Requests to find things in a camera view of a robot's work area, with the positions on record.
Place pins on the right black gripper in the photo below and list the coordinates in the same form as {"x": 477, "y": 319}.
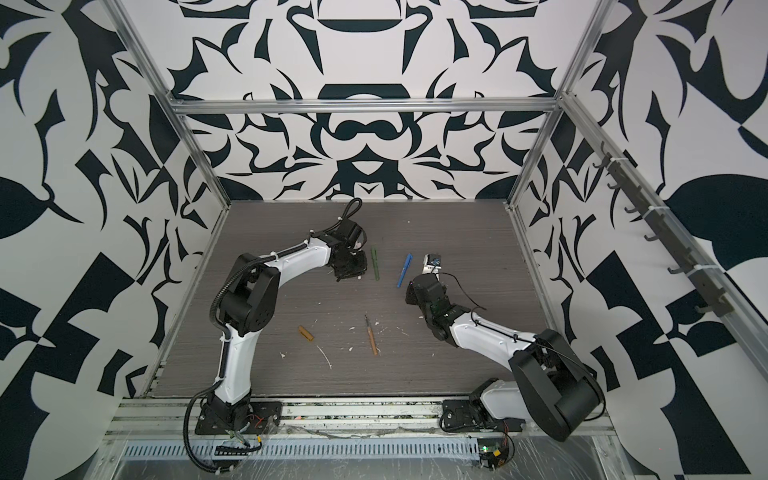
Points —
{"x": 411, "y": 298}

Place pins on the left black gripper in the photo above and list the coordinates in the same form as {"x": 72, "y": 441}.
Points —
{"x": 364, "y": 260}

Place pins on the dark green pen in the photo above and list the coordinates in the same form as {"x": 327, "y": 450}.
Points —
{"x": 375, "y": 263}

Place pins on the blue pen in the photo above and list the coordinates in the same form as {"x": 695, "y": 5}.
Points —
{"x": 404, "y": 270}

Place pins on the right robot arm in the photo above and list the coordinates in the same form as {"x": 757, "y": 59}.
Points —
{"x": 551, "y": 387}

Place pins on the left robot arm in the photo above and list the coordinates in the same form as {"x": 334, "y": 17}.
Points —
{"x": 244, "y": 306}

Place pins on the orange pen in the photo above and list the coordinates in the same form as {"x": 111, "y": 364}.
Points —
{"x": 371, "y": 335}

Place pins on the white paper strip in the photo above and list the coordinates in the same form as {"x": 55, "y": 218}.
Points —
{"x": 326, "y": 358}

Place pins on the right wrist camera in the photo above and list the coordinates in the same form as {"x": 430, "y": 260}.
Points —
{"x": 432, "y": 264}

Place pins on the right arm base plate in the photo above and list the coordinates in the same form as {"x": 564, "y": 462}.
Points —
{"x": 464, "y": 416}

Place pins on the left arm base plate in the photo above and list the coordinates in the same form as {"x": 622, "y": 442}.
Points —
{"x": 257, "y": 418}

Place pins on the aluminium front rail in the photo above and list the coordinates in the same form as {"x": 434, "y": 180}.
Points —
{"x": 302, "y": 417}

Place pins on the white cable duct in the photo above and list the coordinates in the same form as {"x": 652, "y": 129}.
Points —
{"x": 322, "y": 449}

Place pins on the wall hook rack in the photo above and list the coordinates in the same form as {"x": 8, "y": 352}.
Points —
{"x": 689, "y": 260}

